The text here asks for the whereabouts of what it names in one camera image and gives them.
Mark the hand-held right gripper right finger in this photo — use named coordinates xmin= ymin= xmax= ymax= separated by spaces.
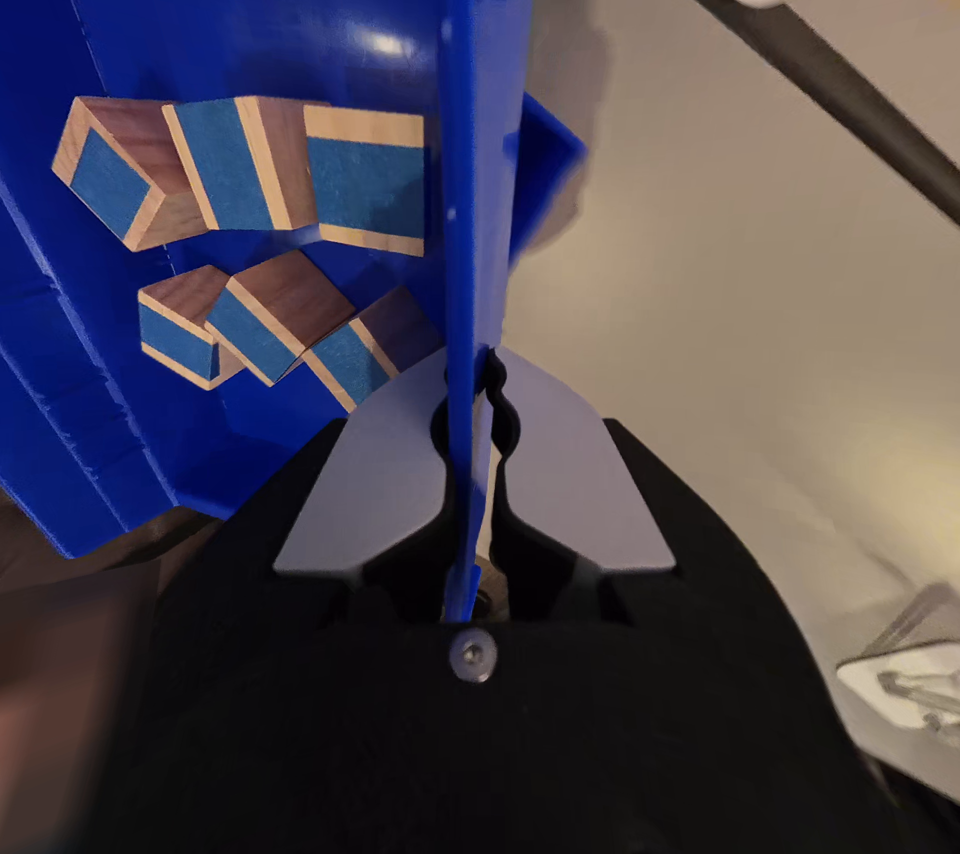
xmin=483 ymin=346 xmax=678 ymax=621

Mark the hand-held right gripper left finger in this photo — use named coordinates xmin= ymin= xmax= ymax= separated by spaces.
xmin=273 ymin=346 xmax=455 ymax=621

